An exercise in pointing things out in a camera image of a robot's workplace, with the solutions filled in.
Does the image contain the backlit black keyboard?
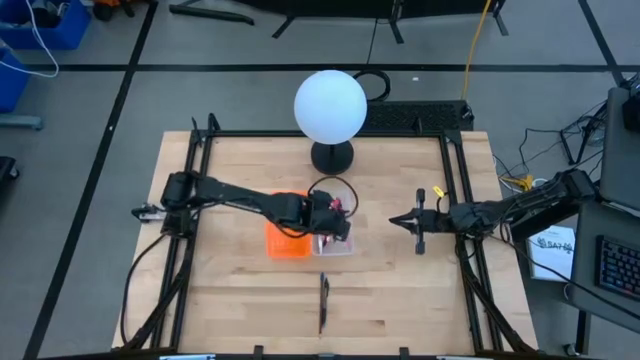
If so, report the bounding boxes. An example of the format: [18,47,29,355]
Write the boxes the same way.
[594,234,640,301]

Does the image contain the orange box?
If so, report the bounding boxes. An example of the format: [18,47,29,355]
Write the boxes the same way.
[264,191,314,260]

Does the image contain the yellow hanging cable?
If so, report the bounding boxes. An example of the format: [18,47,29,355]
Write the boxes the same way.
[459,0,494,100]

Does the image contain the black camera cable loop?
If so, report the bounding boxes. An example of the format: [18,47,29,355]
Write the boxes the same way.
[305,174,360,219]

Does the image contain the blue storage bin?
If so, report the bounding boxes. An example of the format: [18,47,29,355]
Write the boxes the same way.
[0,0,94,51]
[0,47,31,114]

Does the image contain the black mesh computer case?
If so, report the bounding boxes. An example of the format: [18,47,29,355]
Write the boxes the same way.
[366,99,475,134]

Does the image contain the brown pencil blue eraser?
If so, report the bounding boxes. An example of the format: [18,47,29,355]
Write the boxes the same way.
[317,271,327,336]

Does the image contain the black cable bundle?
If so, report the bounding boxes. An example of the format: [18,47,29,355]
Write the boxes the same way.
[492,99,609,201]

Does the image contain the grey desk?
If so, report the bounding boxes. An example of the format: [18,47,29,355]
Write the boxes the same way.
[564,199,640,356]

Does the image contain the white cable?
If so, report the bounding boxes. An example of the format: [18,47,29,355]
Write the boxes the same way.
[0,0,60,80]

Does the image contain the grey monitor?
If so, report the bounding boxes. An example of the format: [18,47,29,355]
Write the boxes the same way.
[598,86,640,211]

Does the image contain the clear plastic supply box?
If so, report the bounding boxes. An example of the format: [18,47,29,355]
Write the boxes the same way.
[309,189,357,257]

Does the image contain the black partition curtain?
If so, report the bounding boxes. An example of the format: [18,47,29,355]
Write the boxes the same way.
[167,0,511,46]

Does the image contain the grey metal bar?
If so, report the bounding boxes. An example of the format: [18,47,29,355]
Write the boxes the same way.
[0,114,45,131]

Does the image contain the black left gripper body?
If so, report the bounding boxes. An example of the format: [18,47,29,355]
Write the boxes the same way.
[307,190,352,241]

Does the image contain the white printed booklet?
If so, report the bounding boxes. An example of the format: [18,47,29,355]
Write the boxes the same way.
[527,224,577,283]

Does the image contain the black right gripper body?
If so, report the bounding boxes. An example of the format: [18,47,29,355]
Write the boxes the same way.
[414,188,454,255]

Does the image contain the black cable coil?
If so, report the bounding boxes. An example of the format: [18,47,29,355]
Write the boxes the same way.
[351,68,392,103]

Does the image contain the yellow plugs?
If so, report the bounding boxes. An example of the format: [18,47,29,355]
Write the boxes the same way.
[501,173,535,194]

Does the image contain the black aluminium table frame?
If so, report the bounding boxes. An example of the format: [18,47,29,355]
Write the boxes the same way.
[112,113,539,359]

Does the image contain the white globe table lamp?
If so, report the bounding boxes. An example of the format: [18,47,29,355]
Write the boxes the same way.
[293,69,369,176]

